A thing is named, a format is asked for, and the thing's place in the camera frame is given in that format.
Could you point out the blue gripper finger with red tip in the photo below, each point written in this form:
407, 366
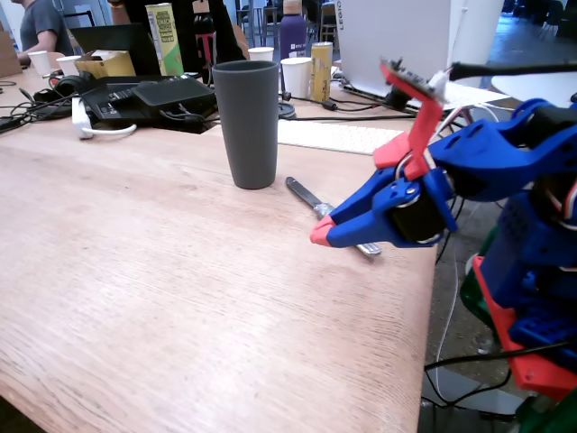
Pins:
360, 232

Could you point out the blue gripper black motor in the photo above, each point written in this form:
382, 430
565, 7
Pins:
391, 205

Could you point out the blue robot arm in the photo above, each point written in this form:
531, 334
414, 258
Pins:
523, 234

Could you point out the dark gray tall glass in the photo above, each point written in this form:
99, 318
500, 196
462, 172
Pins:
248, 126

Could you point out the white keyboard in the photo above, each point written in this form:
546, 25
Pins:
333, 135

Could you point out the black round lid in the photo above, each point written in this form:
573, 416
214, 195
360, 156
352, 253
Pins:
286, 110

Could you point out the green table clamp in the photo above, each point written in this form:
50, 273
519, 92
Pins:
554, 417
471, 297

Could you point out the yellow drink can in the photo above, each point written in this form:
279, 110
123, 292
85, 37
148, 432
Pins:
321, 72

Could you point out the white paper cup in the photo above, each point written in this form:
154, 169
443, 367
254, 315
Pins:
40, 62
296, 76
68, 65
261, 54

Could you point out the silver Legion laptop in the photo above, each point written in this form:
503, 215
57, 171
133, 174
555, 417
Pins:
392, 40

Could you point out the purple bottle with wooden cap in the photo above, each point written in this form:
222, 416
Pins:
293, 36

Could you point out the white round table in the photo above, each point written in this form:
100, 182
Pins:
536, 88

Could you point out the black bottle with red print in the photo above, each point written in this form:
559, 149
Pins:
204, 45

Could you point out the black electronic device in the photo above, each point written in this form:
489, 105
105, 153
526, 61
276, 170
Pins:
153, 99

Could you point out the person in black clothes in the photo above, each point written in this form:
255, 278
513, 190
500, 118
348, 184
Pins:
187, 36

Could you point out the green yellow snack tube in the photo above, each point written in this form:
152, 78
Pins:
166, 40

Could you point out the yellowish cardboard box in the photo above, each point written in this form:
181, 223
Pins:
106, 65

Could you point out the black laptop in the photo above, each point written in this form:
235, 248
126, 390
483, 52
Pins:
112, 40

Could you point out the black headphones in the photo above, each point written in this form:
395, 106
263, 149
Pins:
67, 85

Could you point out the person in gray shirt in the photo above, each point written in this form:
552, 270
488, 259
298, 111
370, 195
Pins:
43, 27

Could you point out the brown cardboard box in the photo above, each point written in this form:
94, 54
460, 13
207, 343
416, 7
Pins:
9, 56

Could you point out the red camera mount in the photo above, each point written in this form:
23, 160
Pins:
424, 131

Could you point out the small wrist camera board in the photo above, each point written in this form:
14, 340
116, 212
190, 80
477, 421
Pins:
417, 77

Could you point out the red robot base plate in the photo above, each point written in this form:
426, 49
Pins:
536, 374

